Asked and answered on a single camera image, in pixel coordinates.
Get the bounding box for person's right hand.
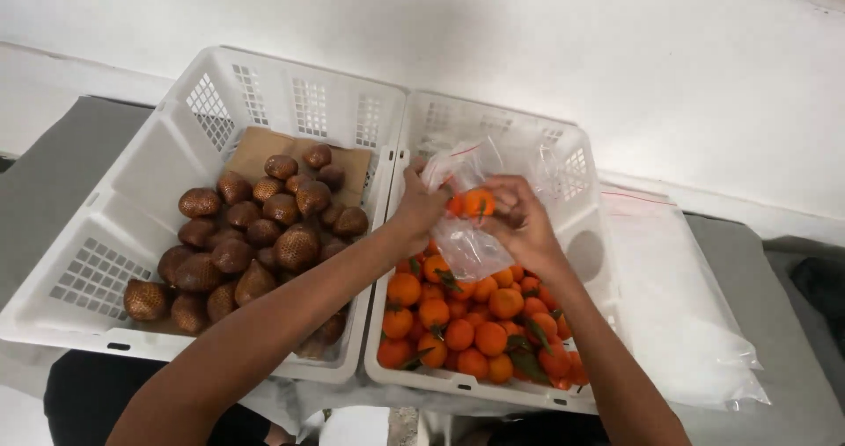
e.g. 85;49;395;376
480;174;569;282

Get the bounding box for person's left hand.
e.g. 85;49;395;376
388;157;455;257

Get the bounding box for small orange mandarin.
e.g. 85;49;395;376
462;189;496;220

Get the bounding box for clear plastic zip bag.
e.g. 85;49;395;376
420;124;577;283

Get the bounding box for pile of orange mandarins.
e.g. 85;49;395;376
378;238;590;391

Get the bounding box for brown cardboard sheet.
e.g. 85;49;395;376
222;126;372;209

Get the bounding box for pile of brown snake fruits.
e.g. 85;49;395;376
123;144;370;361

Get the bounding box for stack of clear plastic bags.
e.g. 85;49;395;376
597;183;772;413

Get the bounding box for white plastic crate with cardboard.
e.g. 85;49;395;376
0;46;408;385

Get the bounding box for person's black trousers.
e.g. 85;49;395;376
44;350;273;446

